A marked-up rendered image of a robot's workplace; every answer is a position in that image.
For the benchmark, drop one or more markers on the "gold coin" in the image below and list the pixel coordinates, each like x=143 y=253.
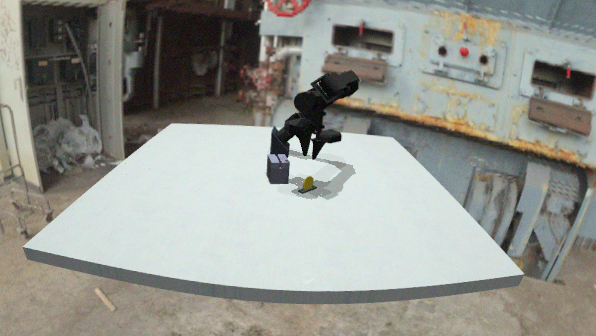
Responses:
x=308 y=182

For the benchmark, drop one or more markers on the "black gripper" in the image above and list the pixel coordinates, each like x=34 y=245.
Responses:
x=322 y=136

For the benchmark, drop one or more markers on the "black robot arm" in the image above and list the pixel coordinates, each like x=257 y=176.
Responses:
x=335 y=86

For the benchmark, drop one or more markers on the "green rectangular frame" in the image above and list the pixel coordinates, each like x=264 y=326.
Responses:
x=310 y=189

